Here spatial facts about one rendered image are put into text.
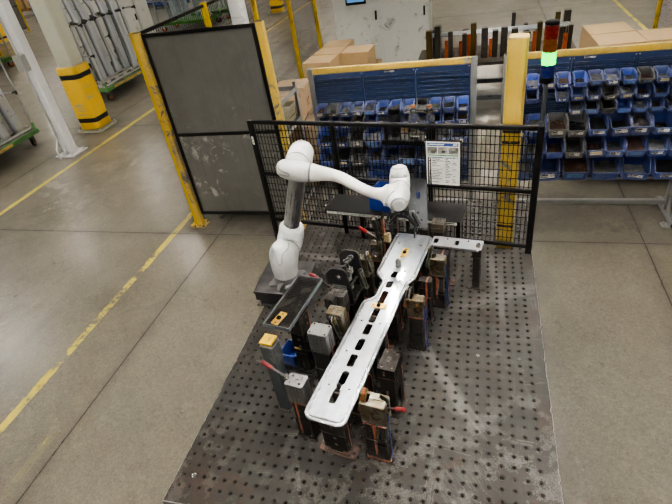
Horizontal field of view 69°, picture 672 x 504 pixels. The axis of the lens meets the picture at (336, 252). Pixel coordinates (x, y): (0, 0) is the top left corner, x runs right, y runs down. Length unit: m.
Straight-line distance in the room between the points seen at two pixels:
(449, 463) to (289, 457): 0.70
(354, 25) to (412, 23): 0.98
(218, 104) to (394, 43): 4.94
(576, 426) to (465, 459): 1.20
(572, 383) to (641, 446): 0.50
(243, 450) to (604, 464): 1.95
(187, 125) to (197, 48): 0.77
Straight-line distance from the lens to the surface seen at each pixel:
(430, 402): 2.47
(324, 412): 2.10
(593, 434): 3.36
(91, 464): 3.74
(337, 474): 2.30
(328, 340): 2.27
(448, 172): 3.14
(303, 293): 2.40
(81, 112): 9.92
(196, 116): 5.02
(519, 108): 2.97
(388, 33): 9.18
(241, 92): 4.70
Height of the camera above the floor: 2.66
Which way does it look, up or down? 35 degrees down
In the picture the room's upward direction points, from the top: 9 degrees counter-clockwise
